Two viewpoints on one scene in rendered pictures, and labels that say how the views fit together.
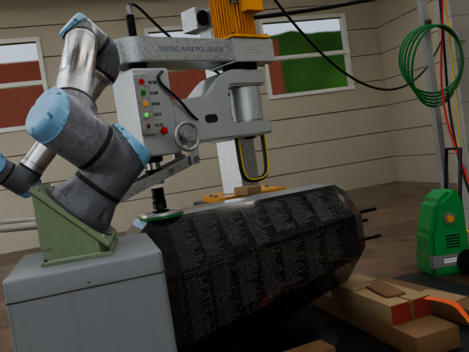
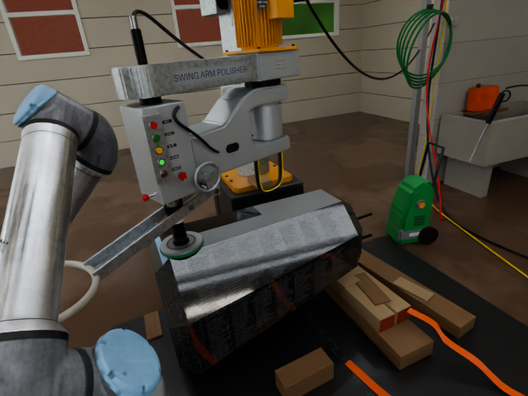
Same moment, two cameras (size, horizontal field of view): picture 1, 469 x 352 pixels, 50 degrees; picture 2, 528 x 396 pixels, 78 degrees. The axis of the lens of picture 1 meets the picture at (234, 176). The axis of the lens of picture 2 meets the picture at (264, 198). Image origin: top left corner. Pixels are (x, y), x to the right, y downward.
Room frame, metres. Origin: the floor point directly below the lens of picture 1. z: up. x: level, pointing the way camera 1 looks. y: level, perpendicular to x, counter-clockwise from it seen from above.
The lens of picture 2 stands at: (1.00, 0.02, 1.69)
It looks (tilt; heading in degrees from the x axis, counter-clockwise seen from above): 24 degrees down; 357
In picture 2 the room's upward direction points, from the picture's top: 5 degrees counter-clockwise
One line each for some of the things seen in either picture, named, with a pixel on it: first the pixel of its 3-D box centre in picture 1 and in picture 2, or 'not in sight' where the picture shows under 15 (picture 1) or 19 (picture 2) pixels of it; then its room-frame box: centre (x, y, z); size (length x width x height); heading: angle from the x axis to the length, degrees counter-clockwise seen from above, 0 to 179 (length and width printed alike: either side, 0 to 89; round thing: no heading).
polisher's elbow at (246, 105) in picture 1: (245, 105); (265, 119); (2.89, -0.12, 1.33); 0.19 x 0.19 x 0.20
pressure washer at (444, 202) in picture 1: (440, 211); (412, 194); (3.52, -1.41, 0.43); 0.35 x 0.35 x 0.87; 3
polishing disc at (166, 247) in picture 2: (160, 212); (181, 242); (2.47, 0.39, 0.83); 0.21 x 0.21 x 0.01
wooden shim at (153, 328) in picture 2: not in sight; (152, 324); (2.77, 0.78, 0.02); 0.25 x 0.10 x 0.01; 19
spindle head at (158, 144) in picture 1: (160, 116); (177, 148); (2.52, 0.33, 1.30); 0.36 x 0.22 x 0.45; 129
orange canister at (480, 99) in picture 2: not in sight; (485, 97); (4.67, -2.79, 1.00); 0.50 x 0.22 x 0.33; 106
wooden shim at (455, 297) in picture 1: (440, 295); (412, 288); (2.72, -1.03, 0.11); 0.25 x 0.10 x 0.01; 32
